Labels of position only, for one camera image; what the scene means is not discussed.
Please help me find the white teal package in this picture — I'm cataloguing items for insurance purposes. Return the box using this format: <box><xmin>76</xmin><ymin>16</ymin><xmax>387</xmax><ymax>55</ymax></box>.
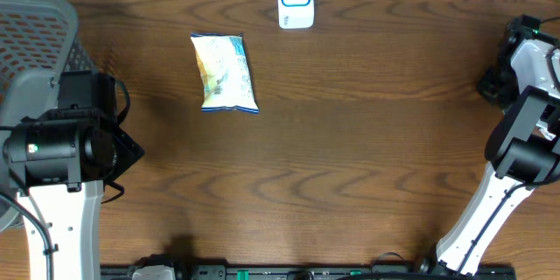
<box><xmin>191</xmin><ymin>33</ymin><xmax>260</xmax><ymax>114</ymax></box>

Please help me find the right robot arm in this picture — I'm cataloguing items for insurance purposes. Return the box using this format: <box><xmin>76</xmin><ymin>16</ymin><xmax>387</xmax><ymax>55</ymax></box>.
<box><xmin>416</xmin><ymin>15</ymin><xmax>559</xmax><ymax>278</ymax></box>

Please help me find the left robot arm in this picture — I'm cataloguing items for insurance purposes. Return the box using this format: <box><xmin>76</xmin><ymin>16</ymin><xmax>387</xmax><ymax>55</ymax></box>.
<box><xmin>2</xmin><ymin>71</ymin><xmax>144</xmax><ymax>279</ymax></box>

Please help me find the grey plastic mesh basket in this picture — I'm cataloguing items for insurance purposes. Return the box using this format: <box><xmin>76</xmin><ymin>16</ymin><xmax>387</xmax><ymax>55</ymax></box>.
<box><xmin>0</xmin><ymin>0</ymin><xmax>98</xmax><ymax>233</ymax></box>

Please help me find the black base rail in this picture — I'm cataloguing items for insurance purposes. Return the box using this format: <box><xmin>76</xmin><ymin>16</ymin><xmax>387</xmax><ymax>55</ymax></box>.
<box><xmin>100</xmin><ymin>263</ymin><xmax>518</xmax><ymax>280</ymax></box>

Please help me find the left black cable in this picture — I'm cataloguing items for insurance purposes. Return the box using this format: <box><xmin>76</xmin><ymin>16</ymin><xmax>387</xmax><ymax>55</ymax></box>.
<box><xmin>0</xmin><ymin>190</ymin><xmax>56</xmax><ymax>280</ymax></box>

